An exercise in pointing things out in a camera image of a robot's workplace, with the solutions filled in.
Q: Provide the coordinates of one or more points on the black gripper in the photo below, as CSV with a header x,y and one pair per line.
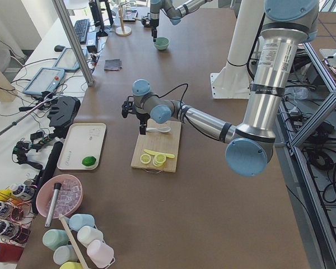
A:
x,y
141,117
153,23

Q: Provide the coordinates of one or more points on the light green bowl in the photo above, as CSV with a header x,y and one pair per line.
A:
x,y
161,43

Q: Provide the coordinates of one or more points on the white ceramic spoon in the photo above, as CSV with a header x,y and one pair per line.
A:
x,y
161,129

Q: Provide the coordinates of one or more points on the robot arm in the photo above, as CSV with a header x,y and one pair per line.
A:
x,y
283,25
175,14

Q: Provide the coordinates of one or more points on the pink bowl with ice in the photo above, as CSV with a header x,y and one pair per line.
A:
x,y
69,199

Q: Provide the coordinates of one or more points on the yellow plastic knife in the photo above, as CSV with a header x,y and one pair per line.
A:
x,y
154,153

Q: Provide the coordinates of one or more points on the bamboo cutting board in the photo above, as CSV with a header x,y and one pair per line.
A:
x,y
161,142

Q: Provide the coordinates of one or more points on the wooden mug tree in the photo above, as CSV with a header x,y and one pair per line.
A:
x,y
126,11

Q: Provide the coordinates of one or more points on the single lemon slice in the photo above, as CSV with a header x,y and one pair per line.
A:
x,y
145,158

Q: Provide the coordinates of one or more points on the middle stacked lemon slice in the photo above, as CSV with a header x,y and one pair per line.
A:
x,y
155,158

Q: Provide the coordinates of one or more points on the grey folded cloth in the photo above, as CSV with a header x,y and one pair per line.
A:
x,y
112,65

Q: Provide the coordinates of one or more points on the cream rabbit tray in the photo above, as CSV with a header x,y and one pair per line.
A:
x,y
83,139

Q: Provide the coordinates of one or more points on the green lime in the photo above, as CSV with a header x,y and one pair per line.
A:
x,y
88,161

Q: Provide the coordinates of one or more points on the black monitor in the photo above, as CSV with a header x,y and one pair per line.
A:
x,y
95,8

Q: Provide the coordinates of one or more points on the black keyboard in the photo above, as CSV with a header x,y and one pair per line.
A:
x,y
81,29

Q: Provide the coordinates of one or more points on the blue teach pendant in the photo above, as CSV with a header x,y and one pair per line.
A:
x,y
67,61
46,79

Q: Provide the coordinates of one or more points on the steel muddler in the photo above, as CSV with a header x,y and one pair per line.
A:
x,y
50,214

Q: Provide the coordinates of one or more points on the blue plastic cup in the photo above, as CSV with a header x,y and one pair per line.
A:
x,y
77,221

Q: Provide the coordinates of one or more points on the white plastic cup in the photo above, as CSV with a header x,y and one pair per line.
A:
x,y
88,234

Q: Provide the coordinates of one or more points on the pink plastic cup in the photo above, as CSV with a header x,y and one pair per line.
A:
x,y
100,253

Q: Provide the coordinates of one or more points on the green plastic cup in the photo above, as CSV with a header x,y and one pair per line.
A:
x,y
55,238

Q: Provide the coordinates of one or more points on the metal cutting board handle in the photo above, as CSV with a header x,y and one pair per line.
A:
x,y
153,171

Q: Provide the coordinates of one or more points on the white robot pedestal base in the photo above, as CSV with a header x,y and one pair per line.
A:
x,y
232,82

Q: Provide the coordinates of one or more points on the aluminium frame post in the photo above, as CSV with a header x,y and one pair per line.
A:
x,y
66,22

